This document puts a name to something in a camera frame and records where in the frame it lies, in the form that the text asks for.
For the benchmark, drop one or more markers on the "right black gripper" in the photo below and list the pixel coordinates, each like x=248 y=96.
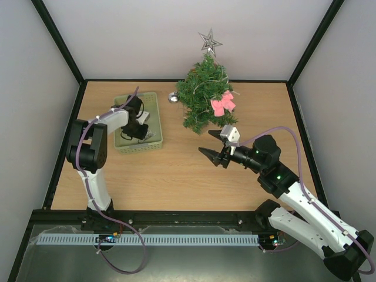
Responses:
x=224 y=155

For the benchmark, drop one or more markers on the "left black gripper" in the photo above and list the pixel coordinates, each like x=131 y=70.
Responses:
x=141 y=136

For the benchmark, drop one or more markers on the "green plastic basket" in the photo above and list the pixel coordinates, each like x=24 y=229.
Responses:
x=150 y=104

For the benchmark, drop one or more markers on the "pink ornaments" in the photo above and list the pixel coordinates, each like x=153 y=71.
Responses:
x=225 y=103

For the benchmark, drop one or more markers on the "silver ball ornament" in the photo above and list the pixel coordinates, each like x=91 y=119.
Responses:
x=173 y=97

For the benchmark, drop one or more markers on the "small green christmas tree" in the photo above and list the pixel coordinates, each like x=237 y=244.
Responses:
x=207 y=80

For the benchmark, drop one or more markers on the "silver star ornament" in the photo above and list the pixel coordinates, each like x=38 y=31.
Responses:
x=209 y=43

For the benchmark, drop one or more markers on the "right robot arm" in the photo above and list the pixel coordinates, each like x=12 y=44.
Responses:
x=343 y=249

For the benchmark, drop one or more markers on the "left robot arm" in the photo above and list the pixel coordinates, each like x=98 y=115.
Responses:
x=87 y=149

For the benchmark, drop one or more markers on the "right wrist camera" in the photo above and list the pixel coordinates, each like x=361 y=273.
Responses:
x=230 y=137

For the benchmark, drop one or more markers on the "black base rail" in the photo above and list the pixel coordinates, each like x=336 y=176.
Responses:
x=92 y=221

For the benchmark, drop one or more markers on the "white slotted cable duct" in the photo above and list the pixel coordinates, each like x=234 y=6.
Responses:
x=56 y=239

